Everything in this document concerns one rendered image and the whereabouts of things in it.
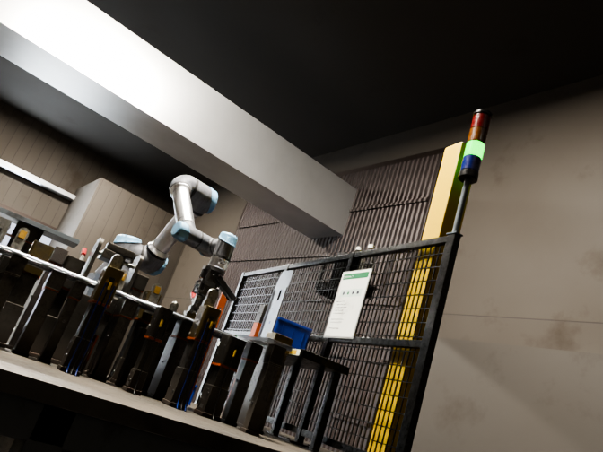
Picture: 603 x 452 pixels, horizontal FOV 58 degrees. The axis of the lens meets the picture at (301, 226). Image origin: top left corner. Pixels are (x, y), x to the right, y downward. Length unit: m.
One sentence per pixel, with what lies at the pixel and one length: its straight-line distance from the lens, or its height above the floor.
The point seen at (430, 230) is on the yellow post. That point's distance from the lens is 2.17.
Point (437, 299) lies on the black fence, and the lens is 1.92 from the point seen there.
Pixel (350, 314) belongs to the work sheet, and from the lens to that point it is 2.30.
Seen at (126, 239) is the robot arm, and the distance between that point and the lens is 2.66.
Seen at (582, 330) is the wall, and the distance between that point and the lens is 3.47.
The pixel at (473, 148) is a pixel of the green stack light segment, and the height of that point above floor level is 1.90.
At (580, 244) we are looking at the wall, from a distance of 3.69.
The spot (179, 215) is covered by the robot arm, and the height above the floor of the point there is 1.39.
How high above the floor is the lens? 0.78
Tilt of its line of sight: 19 degrees up
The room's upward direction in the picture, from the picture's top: 19 degrees clockwise
